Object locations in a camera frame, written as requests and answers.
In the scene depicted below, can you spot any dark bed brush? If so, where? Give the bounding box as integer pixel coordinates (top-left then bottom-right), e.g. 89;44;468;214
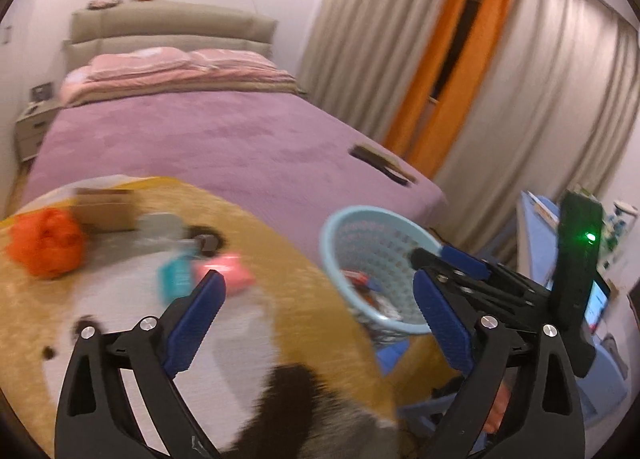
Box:
350;143;418;186

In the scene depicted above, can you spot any teal packet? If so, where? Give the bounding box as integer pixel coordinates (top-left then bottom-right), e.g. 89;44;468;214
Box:
156;244;197;303

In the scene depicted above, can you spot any beige upholstered bed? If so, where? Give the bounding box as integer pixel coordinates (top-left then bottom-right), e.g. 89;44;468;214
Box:
60;2;448;250

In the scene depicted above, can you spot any pink packet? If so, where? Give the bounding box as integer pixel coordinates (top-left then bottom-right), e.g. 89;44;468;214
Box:
195;253;257;296

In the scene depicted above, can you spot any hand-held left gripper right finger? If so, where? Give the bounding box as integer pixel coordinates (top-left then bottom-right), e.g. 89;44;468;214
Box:
412;269;586;459

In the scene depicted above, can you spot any brown cardboard box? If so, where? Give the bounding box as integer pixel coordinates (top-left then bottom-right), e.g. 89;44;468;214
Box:
75;188;139;232

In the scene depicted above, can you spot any orange plastic bag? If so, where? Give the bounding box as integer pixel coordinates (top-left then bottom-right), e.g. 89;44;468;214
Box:
7;206;87;281

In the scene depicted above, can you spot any white jar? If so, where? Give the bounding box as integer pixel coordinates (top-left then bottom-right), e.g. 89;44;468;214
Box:
614;200;640;240

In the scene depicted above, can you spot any blue printed carton box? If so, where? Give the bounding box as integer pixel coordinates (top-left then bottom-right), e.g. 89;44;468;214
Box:
344;269;383;301

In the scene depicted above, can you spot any pink pillow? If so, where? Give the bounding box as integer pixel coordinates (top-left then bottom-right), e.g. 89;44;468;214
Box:
89;50;193;82
187;49;276;71

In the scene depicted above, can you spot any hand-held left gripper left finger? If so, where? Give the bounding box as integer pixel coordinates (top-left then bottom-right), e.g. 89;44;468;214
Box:
54;269;227;459

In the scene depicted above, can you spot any purple bedspread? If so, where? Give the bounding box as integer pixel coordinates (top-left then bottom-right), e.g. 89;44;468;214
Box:
22;89;448;250

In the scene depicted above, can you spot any dark window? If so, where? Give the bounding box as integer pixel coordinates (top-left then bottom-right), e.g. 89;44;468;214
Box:
430;0;488;102

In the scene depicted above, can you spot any clear plastic bottle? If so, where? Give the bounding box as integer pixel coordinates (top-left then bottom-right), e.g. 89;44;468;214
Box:
137;212;201;246

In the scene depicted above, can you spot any beige curtain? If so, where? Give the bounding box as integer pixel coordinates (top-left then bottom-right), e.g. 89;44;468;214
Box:
297;0;466;140
432;0;640;285

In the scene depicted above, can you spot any light blue plastic basket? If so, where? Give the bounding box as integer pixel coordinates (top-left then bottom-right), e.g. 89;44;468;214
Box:
320;206;443;337

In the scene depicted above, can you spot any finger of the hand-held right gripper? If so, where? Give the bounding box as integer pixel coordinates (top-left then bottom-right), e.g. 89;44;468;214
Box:
441;245;553;306
410;249;552;336

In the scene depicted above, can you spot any blue plastic stool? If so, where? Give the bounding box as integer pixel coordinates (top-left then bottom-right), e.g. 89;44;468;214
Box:
375;336;463;440

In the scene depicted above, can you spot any beige nightstand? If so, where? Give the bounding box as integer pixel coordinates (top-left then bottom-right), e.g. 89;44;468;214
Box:
15;102;63;162

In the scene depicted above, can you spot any folded pink quilt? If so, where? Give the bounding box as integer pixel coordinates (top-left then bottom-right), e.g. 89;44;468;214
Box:
60;59;306;107

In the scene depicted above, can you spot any tablet screen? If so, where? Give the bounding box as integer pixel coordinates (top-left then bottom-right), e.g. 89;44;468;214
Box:
582;276;612;332

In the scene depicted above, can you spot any orange curtain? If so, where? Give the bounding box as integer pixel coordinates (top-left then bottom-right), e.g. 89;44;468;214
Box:
382;0;481;150
395;0;518;180

